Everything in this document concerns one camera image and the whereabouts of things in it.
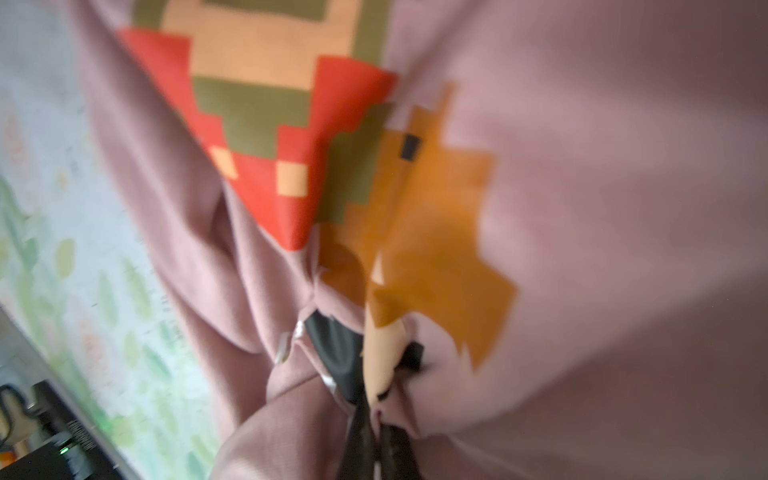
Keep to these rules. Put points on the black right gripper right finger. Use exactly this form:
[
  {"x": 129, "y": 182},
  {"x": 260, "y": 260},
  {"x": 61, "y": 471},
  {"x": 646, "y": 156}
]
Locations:
[{"x": 397, "y": 459}]

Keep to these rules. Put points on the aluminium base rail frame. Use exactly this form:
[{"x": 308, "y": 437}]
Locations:
[{"x": 44, "y": 433}]

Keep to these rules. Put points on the pink pixel-print t-shirt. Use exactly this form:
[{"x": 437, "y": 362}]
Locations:
[{"x": 532, "y": 234}]

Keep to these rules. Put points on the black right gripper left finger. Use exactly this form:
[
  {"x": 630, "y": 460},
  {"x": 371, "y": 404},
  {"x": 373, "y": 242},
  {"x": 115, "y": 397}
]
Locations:
[{"x": 360, "y": 451}]

